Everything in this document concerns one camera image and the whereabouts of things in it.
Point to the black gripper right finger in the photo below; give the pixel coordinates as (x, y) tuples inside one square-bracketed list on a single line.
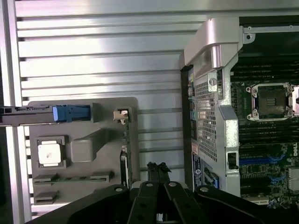
[(182, 205)]

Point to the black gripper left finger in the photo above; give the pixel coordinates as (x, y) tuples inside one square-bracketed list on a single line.
[(142, 205)]

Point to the blue case latch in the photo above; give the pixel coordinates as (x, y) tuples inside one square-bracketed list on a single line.
[(215, 180)]

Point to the grey parts rack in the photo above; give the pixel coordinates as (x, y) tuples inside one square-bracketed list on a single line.
[(105, 149)]

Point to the blue expansion slot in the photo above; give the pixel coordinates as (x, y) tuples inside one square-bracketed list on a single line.
[(252, 161)]

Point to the green motherboard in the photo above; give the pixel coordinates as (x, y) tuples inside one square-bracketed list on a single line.
[(257, 168)]

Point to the silver CPU chip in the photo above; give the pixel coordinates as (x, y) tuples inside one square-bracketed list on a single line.
[(49, 154)]

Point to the black installed RAM stick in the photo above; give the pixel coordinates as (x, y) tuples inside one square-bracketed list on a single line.
[(268, 137), (268, 127)]

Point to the silver chipset heatsink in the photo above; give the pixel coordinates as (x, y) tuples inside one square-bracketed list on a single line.
[(294, 176)]

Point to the hard disk in blue caddy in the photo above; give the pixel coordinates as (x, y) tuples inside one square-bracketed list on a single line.
[(70, 114)]

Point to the CPU socket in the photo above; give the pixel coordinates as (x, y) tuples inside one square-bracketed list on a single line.
[(268, 100)]

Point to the metal socket cover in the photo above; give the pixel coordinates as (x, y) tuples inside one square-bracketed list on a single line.
[(297, 100)]

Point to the black open PC case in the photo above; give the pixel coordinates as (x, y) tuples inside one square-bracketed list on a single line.
[(210, 42)]

